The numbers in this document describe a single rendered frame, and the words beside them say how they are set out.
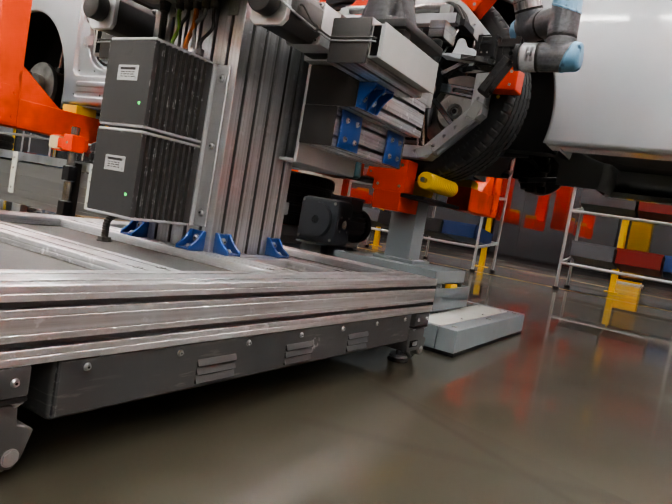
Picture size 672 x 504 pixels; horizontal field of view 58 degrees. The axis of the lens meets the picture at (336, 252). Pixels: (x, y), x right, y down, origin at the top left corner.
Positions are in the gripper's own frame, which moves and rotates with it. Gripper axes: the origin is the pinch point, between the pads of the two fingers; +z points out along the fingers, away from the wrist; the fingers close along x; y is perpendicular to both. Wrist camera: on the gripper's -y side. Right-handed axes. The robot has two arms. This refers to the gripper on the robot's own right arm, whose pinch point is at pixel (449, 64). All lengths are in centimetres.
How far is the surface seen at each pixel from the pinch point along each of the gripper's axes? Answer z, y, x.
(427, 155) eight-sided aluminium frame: 10.7, -23.8, -20.3
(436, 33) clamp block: 4.8, 8.5, 1.1
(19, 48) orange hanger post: 261, 15, -31
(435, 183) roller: 7.6, -32.3, -23.1
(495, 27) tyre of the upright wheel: -1.8, 20.0, -29.4
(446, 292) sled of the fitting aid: 1, -68, -33
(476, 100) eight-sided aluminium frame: -2.6, -5.5, -20.3
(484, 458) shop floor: -44, -82, 65
